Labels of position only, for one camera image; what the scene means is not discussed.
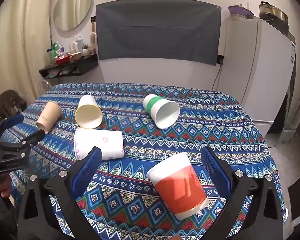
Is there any orange banded white cup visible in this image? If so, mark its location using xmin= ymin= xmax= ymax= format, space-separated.
xmin=146 ymin=152 xmax=208 ymax=220

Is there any beige paper cup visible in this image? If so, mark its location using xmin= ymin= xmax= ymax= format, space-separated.
xmin=36 ymin=100 xmax=63 ymax=133

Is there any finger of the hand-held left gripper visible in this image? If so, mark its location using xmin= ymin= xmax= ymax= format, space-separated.
xmin=0 ymin=115 xmax=25 ymax=140
xmin=0 ymin=129 xmax=45 ymax=157

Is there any beige curtain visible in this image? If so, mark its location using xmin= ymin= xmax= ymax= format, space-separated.
xmin=0 ymin=0 xmax=54 ymax=113

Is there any round wall mirror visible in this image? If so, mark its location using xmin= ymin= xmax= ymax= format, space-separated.
xmin=52 ymin=0 xmax=94 ymax=32

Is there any white cup with pink hearts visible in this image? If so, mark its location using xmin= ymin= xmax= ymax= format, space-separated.
xmin=74 ymin=127 xmax=124 ymax=161

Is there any purple bowl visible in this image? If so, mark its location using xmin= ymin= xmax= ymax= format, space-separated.
xmin=227 ymin=4 xmax=254 ymax=18

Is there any green bottle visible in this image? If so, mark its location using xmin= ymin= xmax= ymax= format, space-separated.
xmin=51 ymin=41 xmax=62 ymax=58

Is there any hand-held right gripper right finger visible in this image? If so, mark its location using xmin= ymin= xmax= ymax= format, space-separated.
xmin=200 ymin=145 xmax=284 ymax=240

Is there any metal cooking pot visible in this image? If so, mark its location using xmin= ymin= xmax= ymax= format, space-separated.
xmin=259 ymin=1 xmax=289 ymax=22

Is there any grey cloth cover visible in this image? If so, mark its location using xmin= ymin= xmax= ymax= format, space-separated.
xmin=95 ymin=0 xmax=222 ymax=66

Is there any green banded white cup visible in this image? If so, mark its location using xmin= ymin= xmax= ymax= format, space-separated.
xmin=143 ymin=94 xmax=180 ymax=129

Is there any yellow paper cup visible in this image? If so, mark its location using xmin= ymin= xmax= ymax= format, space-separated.
xmin=74 ymin=94 xmax=103 ymax=129

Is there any dark chair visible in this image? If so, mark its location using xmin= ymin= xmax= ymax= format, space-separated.
xmin=0 ymin=89 xmax=27 ymax=120

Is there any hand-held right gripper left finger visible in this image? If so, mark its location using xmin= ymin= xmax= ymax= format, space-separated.
xmin=16 ymin=146 xmax=102 ymax=240

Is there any blue patterned tablecloth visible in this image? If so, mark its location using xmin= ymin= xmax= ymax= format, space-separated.
xmin=1 ymin=82 xmax=289 ymax=240

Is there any black wall shelf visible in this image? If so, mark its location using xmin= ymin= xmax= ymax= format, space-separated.
xmin=39 ymin=54 xmax=99 ymax=80

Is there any black power cable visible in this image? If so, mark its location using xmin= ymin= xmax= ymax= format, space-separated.
xmin=211 ymin=61 xmax=224 ymax=90

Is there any person's left hand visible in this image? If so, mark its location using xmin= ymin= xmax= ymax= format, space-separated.
xmin=0 ymin=176 xmax=12 ymax=198

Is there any white refrigerator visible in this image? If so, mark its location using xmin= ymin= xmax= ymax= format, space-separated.
xmin=216 ymin=17 xmax=297 ymax=137

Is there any red tray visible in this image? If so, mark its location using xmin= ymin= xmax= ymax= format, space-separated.
xmin=54 ymin=56 xmax=72 ymax=65

